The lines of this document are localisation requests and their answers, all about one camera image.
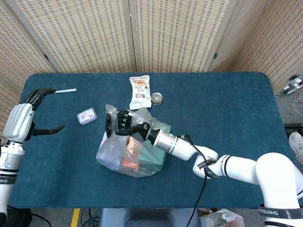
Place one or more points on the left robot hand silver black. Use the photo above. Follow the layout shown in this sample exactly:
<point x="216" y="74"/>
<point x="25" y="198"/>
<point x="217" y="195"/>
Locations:
<point x="19" y="120"/>

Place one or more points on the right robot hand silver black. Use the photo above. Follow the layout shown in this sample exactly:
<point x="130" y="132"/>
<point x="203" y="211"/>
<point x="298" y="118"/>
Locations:
<point x="123" y="120"/>

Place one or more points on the clear plastic shopping bag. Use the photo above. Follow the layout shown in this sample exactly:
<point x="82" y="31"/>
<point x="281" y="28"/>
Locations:
<point x="111" y="151"/>

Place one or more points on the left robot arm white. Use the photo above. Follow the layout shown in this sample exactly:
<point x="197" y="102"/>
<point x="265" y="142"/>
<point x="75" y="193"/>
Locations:
<point x="7" y="165"/>

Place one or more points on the orange snack package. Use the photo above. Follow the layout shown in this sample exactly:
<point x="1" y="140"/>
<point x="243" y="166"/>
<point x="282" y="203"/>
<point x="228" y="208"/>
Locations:
<point x="131" y="151"/>

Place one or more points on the white nut snack packet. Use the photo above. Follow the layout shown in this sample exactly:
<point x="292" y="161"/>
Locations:
<point x="140" y="92"/>

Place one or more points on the small clear purple case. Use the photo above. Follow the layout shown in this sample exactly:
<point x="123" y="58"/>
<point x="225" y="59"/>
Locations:
<point x="86" y="116"/>

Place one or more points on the small round clear jar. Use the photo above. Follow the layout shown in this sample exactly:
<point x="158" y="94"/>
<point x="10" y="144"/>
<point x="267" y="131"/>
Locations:
<point x="156" y="98"/>

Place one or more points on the teal cardboard box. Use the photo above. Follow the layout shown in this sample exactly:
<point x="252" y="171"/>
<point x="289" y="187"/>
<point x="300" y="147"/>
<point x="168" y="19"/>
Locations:
<point x="151" y="156"/>

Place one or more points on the white toothbrush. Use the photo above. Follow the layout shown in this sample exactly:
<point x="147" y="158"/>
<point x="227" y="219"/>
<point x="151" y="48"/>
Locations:
<point x="66" y="90"/>

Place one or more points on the woven folding screen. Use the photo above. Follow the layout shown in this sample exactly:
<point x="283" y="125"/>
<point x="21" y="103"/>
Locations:
<point x="94" y="35"/>

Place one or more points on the black equipment base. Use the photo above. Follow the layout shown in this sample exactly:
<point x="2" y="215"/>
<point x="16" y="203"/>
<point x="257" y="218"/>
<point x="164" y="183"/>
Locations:
<point x="20" y="217"/>

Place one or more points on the grey robot torso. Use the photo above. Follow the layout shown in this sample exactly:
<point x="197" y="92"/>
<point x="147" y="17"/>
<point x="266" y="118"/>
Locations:
<point x="149" y="217"/>

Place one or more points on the blue table cloth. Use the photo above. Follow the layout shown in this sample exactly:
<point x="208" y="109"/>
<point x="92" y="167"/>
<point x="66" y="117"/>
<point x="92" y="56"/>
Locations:
<point x="225" y="106"/>

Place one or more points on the white power strip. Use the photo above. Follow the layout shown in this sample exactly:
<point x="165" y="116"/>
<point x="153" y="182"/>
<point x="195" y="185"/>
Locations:
<point x="292" y="85"/>

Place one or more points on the white sneaker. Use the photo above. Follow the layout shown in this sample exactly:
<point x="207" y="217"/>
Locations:
<point x="297" y="146"/>

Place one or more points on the black metal frame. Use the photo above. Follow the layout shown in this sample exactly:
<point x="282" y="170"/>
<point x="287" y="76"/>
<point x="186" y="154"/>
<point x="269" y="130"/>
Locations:
<point x="293" y="130"/>

